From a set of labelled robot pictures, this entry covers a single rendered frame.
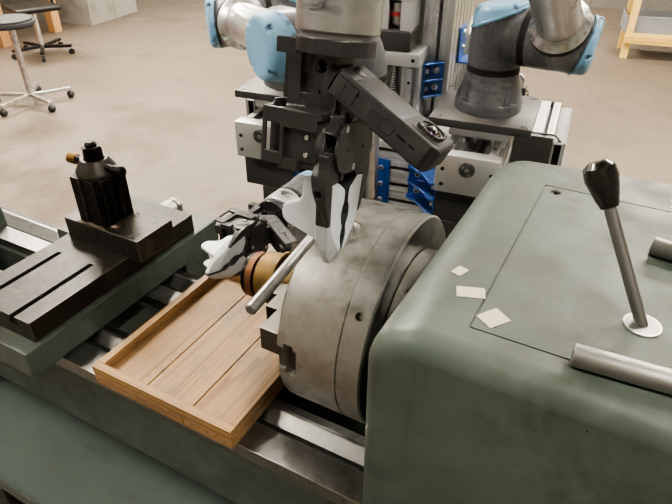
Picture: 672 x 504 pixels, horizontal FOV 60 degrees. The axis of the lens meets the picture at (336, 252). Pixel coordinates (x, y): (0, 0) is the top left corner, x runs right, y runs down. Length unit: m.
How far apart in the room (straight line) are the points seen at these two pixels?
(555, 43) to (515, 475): 0.85
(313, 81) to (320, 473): 0.61
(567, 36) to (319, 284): 0.73
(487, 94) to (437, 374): 0.88
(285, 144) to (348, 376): 0.33
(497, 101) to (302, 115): 0.88
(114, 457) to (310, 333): 0.80
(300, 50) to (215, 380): 0.68
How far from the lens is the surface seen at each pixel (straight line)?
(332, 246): 0.57
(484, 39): 1.35
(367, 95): 0.51
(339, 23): 0.51
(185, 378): 1.08
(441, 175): 1.30
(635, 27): 6.69
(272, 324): 0.82
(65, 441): 1.53
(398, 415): 0.65
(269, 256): 0.93
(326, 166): 0.52
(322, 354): 0.75
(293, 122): 0.54
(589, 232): 0.79
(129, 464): 1.43
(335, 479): 0.94
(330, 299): 0.73
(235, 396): 1.03
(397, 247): 0.74
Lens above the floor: 1.64
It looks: 34 degrees down
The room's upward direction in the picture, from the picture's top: straight up
